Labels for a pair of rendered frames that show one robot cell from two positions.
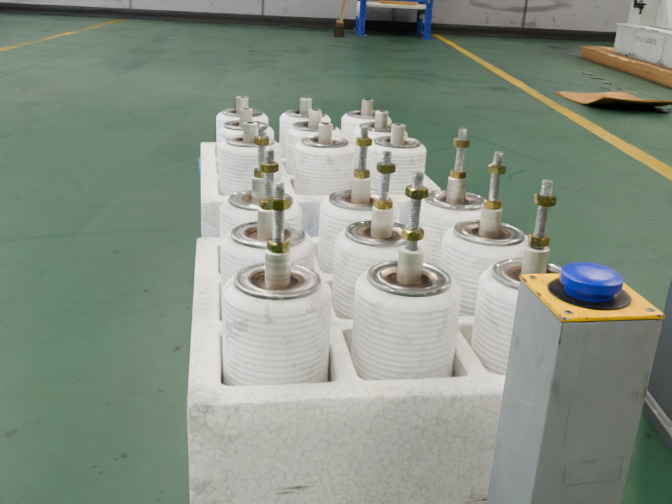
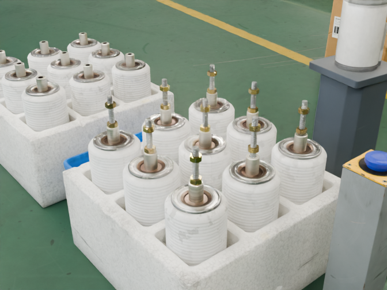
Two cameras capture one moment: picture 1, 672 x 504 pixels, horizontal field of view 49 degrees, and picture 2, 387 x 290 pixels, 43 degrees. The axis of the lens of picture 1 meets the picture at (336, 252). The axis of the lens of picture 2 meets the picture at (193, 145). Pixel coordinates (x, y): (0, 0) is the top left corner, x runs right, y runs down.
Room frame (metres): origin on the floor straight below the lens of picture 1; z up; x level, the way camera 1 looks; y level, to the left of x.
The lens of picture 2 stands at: (0.05, 0.35, 0.69)
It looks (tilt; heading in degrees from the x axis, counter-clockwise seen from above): 29 degrees down; 331
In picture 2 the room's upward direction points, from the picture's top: 1 degrees counter-clockwise
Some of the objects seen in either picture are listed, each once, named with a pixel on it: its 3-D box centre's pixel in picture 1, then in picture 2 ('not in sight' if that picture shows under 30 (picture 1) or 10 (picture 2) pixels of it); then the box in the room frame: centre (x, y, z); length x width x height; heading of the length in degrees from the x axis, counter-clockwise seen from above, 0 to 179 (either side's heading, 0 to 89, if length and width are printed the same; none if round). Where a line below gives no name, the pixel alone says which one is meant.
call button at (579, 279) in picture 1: (590, 285); (378, 163); (0.45, -0.17, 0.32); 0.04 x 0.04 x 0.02
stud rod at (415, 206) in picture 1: (414, 214); (253, 138); (0.61, -0.07, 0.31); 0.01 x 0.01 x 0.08
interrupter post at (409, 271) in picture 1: (410, 265); (252, 164); (0.61, -0.07, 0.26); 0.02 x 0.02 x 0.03
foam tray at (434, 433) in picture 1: (371, 369); (204, 216); (0.72, -0.05, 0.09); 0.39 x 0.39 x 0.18; 10
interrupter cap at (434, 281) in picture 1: (408, 279); (251, 171); (0.61, -0.07, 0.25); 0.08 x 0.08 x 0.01
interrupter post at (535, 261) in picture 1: (534, 263); (300, 142); (0.63, -0.18, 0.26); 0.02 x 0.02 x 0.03
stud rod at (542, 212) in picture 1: (541, 221); (302, 121); (0.63, -0.18, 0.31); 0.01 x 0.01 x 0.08
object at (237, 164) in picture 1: (249, 197); (48, 125); (1.12, 0.14, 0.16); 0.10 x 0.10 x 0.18
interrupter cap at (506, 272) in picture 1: (532, 276); (299, 148); (0.63, -0.18, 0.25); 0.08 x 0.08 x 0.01
